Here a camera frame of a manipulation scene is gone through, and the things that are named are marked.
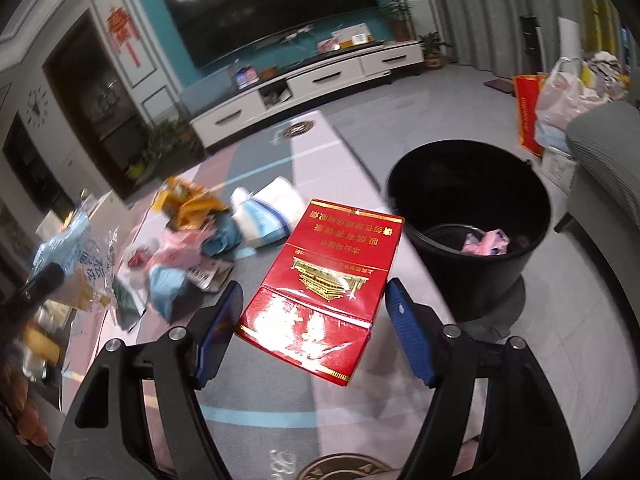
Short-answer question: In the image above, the brown cardboard piece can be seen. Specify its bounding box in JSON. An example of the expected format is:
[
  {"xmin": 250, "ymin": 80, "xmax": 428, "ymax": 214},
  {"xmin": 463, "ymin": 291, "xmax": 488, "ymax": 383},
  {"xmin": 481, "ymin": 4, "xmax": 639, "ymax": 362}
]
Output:
[{"xmin": 187, "ymin": 259, "xmax": 234, "ymax": 294}]

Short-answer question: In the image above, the pile of clothes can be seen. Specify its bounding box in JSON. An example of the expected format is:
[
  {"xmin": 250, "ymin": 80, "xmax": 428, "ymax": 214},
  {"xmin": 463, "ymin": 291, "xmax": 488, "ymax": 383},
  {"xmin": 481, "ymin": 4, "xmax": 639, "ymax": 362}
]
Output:
[{"xmin": 581, "ymin": 51, "xmax": 632, "ymax": 100}]

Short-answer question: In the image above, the red knot wall ornament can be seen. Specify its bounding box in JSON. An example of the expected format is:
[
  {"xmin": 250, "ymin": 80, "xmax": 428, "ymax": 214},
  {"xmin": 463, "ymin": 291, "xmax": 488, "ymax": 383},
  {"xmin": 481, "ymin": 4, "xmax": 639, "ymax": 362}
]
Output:
[{"xmin": 106, "ymin": 6, "xmax": 141, "ymax": 67}]

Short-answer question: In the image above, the wall clock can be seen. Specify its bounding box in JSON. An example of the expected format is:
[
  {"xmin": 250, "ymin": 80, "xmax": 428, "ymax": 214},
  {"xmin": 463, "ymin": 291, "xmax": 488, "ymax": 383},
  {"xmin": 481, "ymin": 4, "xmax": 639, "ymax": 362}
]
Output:
[{"xmin": 22, "ymin": 86, "xmax": 49, "ymax": 127}]

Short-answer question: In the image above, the white blue striped tissue pack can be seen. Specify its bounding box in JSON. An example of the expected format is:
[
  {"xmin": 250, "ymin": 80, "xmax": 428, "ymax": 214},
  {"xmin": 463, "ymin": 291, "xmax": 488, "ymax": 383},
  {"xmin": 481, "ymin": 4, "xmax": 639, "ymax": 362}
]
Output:
[{"xmin": 230, "ymin": 176, "xmax": 307, "ymax": 250}]

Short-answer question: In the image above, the clear blue printed plastic bag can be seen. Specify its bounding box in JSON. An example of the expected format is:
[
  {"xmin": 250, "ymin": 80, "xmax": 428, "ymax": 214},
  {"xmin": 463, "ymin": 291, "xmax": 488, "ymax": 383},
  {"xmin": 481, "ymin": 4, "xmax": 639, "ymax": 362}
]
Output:
[{"xmin": 31, "ymin": 209, "xmax": 128, "ymax": 313}]

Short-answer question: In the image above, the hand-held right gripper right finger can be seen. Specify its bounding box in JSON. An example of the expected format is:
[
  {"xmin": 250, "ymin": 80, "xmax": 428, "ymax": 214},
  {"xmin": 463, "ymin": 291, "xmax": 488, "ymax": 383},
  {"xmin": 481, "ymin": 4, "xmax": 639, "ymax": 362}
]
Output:
[{"xmin": 384, "ymin": 277, "xmax": 583, "ymax": 480}]

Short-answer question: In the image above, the pink wrapper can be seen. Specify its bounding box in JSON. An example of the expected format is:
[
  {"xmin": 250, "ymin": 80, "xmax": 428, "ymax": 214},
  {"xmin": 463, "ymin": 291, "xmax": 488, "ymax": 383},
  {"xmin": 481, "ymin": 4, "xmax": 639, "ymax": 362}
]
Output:
[
  {"xmin": 462, "ymin": 229, "xmax": 509, "ymax": 257},
  {"xmin": 149, "ymin": 229, "xmax": 213, "ymax": 267}
]

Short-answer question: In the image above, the dark display cabinet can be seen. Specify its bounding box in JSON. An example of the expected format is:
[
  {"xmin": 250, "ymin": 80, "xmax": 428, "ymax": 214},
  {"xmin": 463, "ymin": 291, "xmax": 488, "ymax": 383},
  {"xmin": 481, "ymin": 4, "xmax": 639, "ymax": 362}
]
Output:
[{"xmin": 42, "ymin": 24, "xmax": 152, "ymax": 202}]

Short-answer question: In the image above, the blue face mask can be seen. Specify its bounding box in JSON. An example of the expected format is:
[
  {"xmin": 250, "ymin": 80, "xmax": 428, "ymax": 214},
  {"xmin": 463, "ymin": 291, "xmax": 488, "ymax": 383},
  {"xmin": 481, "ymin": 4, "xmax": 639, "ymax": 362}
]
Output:
[
  {"xmin": 149, "ymin": 265, "xmax": 193, "ymax": 322},
  {"xmin": 202, "ymin": 216, "xmax": 242, "ymax": 262}
]

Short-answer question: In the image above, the white television cabinet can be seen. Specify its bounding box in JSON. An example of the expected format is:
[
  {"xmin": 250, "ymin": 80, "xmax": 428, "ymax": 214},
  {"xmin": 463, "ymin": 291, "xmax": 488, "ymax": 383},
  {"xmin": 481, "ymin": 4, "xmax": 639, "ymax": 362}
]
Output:
[{"xmin": 190, "ymin": 40, "xmax": 426, "ymax": 150}]

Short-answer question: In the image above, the yellow snack wrapper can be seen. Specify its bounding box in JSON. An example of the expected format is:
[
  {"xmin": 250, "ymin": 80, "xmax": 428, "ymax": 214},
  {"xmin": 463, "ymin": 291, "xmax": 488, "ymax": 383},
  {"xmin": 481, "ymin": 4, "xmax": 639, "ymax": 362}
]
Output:
[{"xmin": 151, "ymin": 176, "xmax": 232, "ymax": 232}]

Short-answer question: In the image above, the bushy potted plant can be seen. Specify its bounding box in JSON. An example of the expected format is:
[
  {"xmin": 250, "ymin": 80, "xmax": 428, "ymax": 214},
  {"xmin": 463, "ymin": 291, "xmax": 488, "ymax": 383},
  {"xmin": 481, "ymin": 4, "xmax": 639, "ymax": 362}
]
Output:
[{"xmin": 125, "ymin": 119, "xmax": 197, "ymax": 183}]

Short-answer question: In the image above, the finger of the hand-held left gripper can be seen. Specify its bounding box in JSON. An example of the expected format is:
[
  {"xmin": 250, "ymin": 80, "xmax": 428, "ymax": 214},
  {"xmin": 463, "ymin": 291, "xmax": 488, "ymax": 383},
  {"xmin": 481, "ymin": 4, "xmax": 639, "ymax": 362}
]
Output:
[{"xmin": 0, "ymin": 261, "xmax": 67, "ymax": 313}]

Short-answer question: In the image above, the yellow curtain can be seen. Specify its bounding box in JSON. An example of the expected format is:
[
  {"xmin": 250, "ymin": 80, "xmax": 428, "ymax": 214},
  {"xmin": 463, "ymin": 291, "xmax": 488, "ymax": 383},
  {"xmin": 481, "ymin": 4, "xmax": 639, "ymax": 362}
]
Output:
[{"xmin": 572, "ymin": 0, "xmax": 628, "ymax": 58}]

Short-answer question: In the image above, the pink crumpled wrapper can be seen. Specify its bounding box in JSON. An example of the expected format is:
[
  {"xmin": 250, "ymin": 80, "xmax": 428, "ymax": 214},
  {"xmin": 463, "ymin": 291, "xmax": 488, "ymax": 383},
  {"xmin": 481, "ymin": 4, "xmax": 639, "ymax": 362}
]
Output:
[{"xmin": 149, "ymin": 229, "xmax": 213, "ymax": 267}]

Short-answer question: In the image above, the grey curtain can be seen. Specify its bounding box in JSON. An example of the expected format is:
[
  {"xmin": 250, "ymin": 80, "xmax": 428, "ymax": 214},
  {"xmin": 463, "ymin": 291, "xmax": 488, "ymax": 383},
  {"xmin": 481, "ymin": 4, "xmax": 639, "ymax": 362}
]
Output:
[{"xmin": 429, "ymin": 0, "xmax": 591, "ymax": 69}]

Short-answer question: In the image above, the white plastic bag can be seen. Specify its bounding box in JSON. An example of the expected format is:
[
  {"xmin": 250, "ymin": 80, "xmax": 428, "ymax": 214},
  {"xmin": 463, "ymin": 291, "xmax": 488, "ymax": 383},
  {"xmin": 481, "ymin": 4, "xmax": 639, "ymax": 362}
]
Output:
[{"xmin": 534, "ymin": 56, "xmax": 603, "ymax": 133}]

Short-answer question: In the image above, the red cigarette carton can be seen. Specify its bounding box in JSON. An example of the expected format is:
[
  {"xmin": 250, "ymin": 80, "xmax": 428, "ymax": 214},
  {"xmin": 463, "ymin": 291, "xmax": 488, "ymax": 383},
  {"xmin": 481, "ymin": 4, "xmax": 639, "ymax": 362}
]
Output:
[{"xmin": 234, "ymin": 199, "xmax": 405, "ymax": 387}]

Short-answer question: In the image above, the blue box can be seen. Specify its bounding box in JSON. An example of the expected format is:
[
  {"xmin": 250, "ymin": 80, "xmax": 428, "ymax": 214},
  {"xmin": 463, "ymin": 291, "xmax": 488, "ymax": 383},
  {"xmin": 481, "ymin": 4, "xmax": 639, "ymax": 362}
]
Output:
[{"xmin": 232, "ymin": 66, "xmax": 261, "ymax": 89}]

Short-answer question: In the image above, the large black television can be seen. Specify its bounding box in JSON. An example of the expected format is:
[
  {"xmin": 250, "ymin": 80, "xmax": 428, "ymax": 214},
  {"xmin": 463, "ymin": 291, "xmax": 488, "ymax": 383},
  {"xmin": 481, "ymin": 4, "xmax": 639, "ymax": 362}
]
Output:
[{"xmin": 160, "ymin": 0, "xmax": 379, "ymax": 69}]

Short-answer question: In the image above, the black trash bin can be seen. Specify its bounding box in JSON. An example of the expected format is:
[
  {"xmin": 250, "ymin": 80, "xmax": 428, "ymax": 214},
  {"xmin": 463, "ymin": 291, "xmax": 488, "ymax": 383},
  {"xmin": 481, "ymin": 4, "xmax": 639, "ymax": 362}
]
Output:
[{"xmin": 385, "ymin": 140, "xmax": 553, "ymax": 322}]

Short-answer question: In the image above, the small potted plant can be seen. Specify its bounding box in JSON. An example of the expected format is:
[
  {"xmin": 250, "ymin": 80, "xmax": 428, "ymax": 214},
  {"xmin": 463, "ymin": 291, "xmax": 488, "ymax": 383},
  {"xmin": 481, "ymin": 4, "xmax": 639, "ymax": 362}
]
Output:
[{"xmin": 419, "ymin": 31, "xmax": 452, "ymax": 69}]

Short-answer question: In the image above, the tall potted plant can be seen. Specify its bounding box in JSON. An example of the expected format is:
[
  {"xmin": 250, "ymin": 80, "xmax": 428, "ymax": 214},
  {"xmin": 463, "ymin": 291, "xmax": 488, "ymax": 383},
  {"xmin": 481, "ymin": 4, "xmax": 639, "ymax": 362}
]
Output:
[{"xmin": 387, "ymin": 0, "xmax": 417, "ymax": 42}]

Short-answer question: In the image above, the glass fish tank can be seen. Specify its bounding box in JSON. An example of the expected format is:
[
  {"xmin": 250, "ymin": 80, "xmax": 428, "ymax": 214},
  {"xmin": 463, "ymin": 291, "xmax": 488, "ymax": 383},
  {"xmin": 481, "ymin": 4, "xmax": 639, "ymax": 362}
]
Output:
[{"xmin": 179, "ymin": 66, "xmax": 237, "ymax": 117}]

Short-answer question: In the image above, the white air purifier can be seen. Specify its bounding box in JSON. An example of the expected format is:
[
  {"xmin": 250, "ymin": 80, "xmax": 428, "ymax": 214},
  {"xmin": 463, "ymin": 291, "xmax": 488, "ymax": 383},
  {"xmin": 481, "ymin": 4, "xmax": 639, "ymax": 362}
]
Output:
[{"xmin": 556, "ymin": 16, "xmax": 582, "ymax": 62}]

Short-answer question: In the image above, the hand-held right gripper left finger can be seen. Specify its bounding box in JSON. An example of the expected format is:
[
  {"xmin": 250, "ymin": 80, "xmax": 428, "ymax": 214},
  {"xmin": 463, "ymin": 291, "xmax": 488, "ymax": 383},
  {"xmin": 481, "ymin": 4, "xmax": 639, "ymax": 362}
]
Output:
[{"xmin": 50, "ymin": 281, "xmax": 244, "ymax": 480}]

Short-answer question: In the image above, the desk calendar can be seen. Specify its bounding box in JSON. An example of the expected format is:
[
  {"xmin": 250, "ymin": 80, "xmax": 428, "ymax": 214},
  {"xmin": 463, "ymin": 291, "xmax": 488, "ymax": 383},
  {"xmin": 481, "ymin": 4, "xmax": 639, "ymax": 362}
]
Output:
[{"xmin": 330, "ymin": 24, "xmax": 374, "ymax": 48}]

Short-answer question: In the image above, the red shopping bag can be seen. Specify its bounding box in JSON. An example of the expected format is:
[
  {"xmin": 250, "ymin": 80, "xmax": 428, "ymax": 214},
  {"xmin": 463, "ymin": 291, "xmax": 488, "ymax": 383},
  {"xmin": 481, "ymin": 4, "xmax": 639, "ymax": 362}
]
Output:
[{"xmin": 513, "ymin": 74, "xmax": 547, "ymax": 159}]

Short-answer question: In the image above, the grey sofa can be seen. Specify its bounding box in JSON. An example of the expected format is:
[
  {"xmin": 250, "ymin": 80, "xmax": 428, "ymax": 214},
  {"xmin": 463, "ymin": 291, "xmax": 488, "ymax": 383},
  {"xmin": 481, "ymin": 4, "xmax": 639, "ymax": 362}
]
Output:
[{"xmin": 554, "ymin": 100, "xmax": 640, "ymax": 286}]

